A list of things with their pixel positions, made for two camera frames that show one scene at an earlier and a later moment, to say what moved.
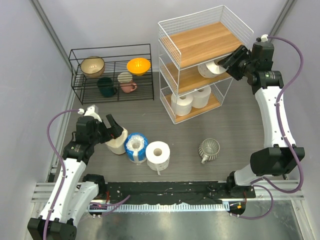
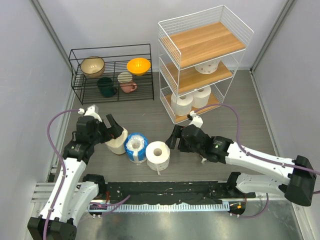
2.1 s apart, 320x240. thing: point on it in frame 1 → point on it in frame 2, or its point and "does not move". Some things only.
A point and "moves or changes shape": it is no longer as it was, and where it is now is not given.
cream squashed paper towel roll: x=117 y=146 does not move
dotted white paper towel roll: x=210 y=69 moves or changes shape
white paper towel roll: x=201 y=97 does not move
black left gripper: x=115 y=130 does not move
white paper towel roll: x=181 y=103 does not move
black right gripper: x=231 y=62 → x=172 y=140
